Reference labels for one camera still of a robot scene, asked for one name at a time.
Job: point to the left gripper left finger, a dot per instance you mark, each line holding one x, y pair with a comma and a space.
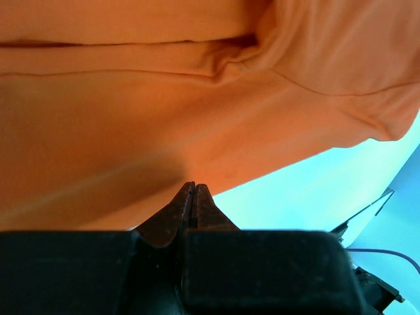
162, 228

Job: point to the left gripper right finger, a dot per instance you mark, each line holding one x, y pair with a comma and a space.
206, 215

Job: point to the orange t shirt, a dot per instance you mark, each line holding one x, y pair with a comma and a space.
108, 107

